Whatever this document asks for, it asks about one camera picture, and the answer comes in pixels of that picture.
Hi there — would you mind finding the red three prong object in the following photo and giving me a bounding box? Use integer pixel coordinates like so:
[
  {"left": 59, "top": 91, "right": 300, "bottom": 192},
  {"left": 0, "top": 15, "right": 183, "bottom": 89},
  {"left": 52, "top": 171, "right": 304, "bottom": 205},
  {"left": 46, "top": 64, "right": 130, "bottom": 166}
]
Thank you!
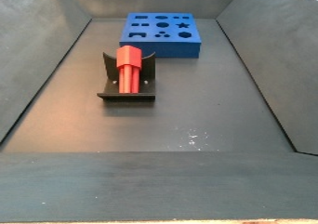
[{"left": 116, "top": 46, "right": 142, "bottom": 93}]

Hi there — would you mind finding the black curved fixture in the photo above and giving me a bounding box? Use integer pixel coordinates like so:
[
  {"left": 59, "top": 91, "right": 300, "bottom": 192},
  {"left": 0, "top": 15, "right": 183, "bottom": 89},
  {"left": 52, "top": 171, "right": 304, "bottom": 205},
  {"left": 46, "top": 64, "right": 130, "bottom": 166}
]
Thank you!
[{"left": 98, "top": 54, "right": 155, "bottom": 102}]

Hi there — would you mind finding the blue shape sorting block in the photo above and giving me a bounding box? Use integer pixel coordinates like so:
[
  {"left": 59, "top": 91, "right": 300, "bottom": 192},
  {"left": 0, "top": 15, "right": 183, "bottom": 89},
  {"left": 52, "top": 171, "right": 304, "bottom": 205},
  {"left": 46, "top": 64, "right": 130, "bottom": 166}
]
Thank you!
[{"left": 119, "top": 12, "right": 202, "bottom": 58}]

